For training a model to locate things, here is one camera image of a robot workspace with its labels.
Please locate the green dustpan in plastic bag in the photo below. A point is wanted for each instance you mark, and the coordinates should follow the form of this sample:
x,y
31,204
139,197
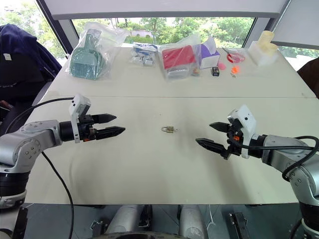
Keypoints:
x,y
86,62

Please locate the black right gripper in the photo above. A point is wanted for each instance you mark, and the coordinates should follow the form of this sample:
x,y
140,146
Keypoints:
x,y
233,143

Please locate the purple and white tissue box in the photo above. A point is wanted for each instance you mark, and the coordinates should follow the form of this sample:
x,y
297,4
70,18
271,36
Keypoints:
x,y
209,56

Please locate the dark blue jacket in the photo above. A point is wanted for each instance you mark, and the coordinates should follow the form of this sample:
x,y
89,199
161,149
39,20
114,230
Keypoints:
x,y
22,59

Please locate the small black cube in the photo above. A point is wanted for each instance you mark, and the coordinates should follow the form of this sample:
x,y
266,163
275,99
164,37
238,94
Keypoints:
x,y
215,71

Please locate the black chair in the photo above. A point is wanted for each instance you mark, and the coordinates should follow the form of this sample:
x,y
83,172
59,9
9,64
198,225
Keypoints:
x,y
15,104

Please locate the white foam block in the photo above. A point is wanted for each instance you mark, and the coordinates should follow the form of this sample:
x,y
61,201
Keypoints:
x,y
263,56

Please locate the silver left robot leg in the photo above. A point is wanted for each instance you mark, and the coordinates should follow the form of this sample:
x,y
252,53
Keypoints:
x,y
122,219

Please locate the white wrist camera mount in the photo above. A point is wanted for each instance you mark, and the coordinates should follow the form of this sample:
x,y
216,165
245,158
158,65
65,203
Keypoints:
x,y
245,129
79,109

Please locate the brown object at edge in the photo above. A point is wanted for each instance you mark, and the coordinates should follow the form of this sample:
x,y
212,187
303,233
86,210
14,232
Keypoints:
x,y
310,74

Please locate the cream plastic cylinder part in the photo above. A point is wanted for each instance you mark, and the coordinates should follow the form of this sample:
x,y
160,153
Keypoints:
x,y
268,41

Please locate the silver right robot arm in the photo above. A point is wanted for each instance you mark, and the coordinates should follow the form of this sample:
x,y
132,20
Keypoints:
x,y
291,161

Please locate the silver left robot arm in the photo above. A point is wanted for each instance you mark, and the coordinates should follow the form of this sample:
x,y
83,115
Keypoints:
x,y
27,142

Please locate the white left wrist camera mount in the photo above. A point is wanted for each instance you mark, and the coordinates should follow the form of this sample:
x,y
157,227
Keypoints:
x,y
79,109

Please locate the small brass padlock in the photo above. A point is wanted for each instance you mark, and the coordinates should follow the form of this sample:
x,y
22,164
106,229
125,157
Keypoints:
x,y
168,129

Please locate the pink round piece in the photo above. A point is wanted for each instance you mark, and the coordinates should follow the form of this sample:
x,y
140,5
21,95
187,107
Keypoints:
x,y
221,66

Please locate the silver right robot leg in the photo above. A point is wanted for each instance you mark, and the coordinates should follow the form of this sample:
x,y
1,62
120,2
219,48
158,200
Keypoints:
x,y
190,220

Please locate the bag of small metal parts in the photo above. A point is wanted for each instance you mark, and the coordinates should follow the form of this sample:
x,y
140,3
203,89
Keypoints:
x,y
144,56

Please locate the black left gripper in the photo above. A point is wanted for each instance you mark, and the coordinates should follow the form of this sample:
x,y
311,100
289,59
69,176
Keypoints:
x,y
86,127

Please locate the silver robot leg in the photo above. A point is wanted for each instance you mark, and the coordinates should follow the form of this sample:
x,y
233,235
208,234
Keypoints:
x,y
122,219
190,220

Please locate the small toy in plastic bag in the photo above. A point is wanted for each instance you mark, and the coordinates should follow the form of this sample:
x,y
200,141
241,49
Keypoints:
x,y
195,71

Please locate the red item in plastic bag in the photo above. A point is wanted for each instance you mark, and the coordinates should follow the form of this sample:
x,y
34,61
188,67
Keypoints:
x,y
178,59

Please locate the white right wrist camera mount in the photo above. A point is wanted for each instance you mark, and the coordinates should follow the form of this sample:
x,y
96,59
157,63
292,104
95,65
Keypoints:
x,y
245,129

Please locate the orange small piece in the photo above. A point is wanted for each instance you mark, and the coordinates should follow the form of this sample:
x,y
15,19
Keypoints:
x,y
235,69

